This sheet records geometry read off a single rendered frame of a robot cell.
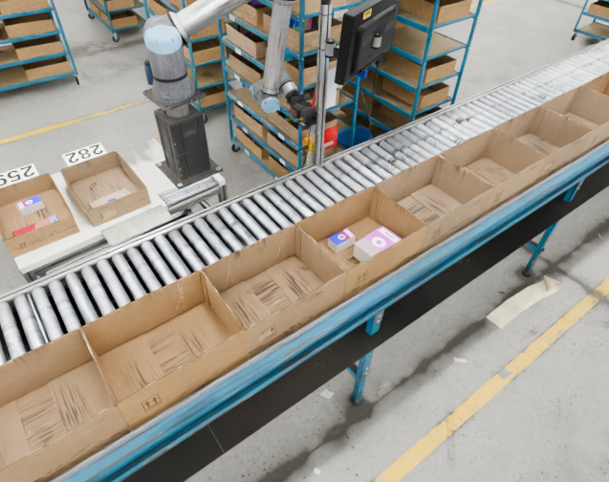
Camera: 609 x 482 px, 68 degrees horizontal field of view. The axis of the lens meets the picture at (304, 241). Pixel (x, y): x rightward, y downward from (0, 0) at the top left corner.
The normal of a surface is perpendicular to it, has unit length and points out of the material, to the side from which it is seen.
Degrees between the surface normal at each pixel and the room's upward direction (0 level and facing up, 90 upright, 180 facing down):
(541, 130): 90
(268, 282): 0
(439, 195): 0
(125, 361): 1
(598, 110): 89
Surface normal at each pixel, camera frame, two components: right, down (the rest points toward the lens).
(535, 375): 0.02, -0.70
